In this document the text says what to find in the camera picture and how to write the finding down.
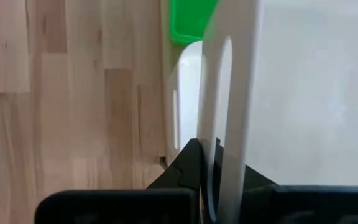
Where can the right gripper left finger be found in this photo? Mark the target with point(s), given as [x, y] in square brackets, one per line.
[186, 174]

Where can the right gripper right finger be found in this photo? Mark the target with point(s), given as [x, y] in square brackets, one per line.
[256, 180]

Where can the green plastic basket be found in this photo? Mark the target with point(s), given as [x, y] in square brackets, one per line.
[188, 21]

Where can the white plastic basket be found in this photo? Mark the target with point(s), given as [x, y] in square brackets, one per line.
[306, 93]

